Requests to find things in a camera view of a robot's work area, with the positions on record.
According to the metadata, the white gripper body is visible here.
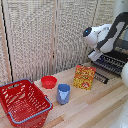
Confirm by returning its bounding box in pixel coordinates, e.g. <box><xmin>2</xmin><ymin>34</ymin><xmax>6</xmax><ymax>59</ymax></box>
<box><xmin>87</xmin><ymin>49</ymin><xmax>105</xmax><ymax>63</ymax></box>

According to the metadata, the black toaster oven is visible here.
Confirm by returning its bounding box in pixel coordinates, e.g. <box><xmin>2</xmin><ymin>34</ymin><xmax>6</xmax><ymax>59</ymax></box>
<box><xmin>90</xmin><ymin>29</ymin><xmax>128</xmax><ymax>80</ymax></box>

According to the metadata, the orange red food box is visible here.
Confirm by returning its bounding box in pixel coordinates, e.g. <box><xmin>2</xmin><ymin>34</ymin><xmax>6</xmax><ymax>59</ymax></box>
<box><xmin>72</xmin><ymin>64</ymin><xmax>97</xmax><ymax>91</ymax></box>

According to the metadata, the blue plastic cup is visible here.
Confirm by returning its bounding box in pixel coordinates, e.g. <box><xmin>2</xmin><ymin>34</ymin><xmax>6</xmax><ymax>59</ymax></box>
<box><xmin>55</xmin><ymin>83</ymin><xmax>72</xmax><ymax>106</ymax></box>

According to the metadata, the red plastic bowl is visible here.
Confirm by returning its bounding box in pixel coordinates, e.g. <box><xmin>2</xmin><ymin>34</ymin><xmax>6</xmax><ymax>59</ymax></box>
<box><xmin>40</xmin><ymin>75</ymin><xmax>58</xmax><ymax>90</ymax></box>

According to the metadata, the red shopping basket blue rim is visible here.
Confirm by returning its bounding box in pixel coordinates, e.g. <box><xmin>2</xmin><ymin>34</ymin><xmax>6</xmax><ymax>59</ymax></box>
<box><xmin>0</xmin><ymin>78</ymin><xmax>54</xmax><ymax>128</ymax></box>

